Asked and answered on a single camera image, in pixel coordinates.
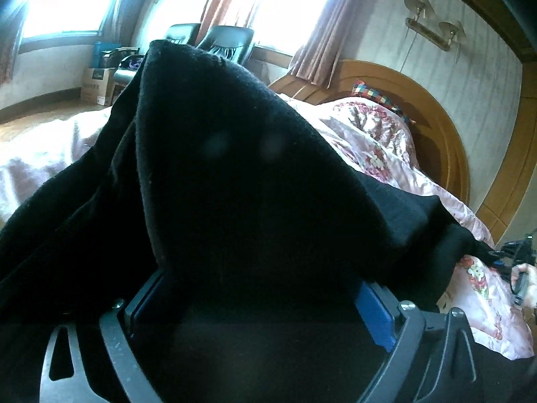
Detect pink floral quilt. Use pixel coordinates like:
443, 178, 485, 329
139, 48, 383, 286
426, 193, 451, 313
0, 94, 535, 362

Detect person's right hand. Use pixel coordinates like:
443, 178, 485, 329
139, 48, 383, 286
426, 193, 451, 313
510, 262, 537, 309

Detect cardboard box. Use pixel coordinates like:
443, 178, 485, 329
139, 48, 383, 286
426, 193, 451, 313
80, 67, 123, 106

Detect black leather chair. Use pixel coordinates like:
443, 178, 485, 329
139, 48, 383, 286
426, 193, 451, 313
112, 23, 203, 90
196, 25, 256, 68

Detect pink curtain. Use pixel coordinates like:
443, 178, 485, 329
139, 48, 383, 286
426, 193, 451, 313
196, 0, 261, 47
289, 0, 380, 90

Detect dark curtain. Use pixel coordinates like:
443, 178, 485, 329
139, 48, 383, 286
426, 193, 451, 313
100, 0, 141, 43

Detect blue box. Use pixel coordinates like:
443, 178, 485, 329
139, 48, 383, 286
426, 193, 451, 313
93, 41, 123, 69

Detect black pants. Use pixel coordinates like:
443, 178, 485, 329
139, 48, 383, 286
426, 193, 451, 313
0, 40, 504, 403

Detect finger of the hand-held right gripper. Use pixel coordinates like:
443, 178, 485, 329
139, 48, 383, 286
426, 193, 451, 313
488, 249, 515, 268

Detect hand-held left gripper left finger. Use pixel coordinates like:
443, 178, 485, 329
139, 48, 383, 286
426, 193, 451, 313
40, 271, 166, 403

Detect wooden headboard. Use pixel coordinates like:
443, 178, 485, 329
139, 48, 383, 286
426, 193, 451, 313
268, 59, 530, 246

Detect colourful checkered pillow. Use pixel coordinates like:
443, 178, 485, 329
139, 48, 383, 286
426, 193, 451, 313
351, 79, 417, 125

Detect brass wall lamp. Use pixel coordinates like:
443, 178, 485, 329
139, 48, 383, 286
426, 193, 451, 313
403, 0, 467, 52

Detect bright window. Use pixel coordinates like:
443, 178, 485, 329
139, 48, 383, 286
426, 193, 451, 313
19, 0, 127, 40
237, 0, 347, 56

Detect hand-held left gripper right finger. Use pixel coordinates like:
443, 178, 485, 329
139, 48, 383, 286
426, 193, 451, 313
354, 281, 480, 403

